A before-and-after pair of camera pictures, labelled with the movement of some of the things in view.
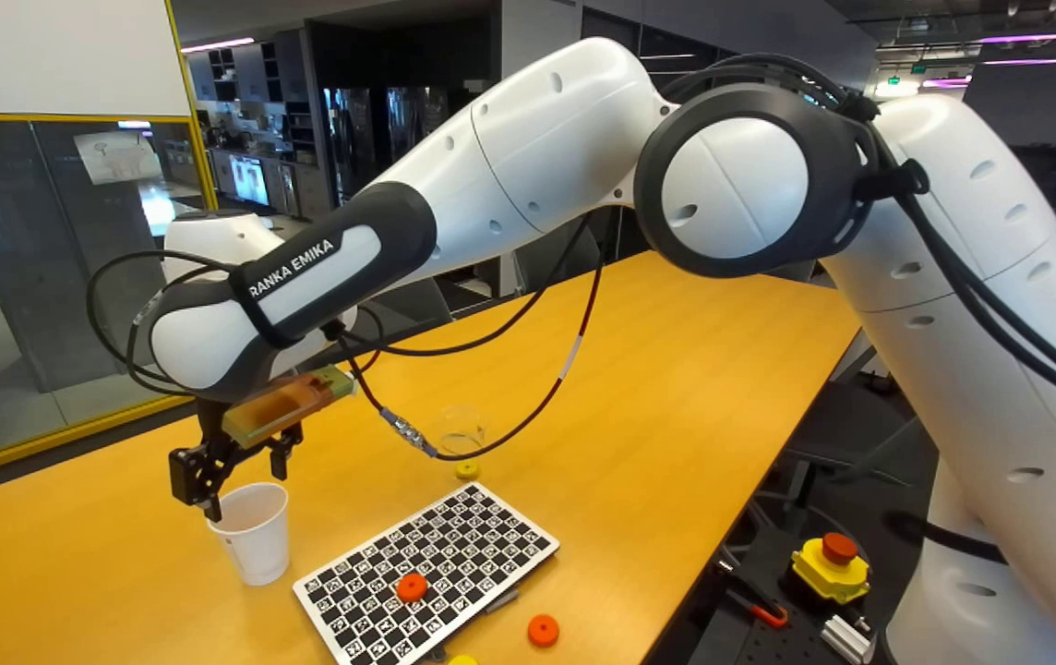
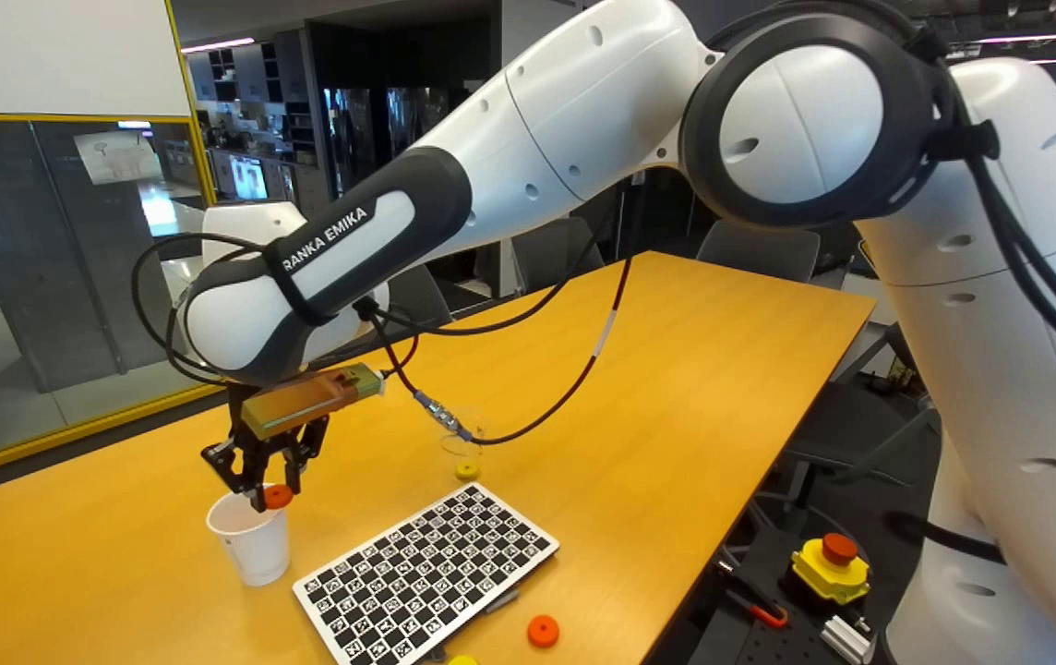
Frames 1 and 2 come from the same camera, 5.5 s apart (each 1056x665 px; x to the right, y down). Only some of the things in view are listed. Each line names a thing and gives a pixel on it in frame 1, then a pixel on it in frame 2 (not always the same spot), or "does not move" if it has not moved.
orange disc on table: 545,630 does not move
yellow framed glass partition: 73,135 does not move
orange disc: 412,584 → 278,496
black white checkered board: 472,547 does not move
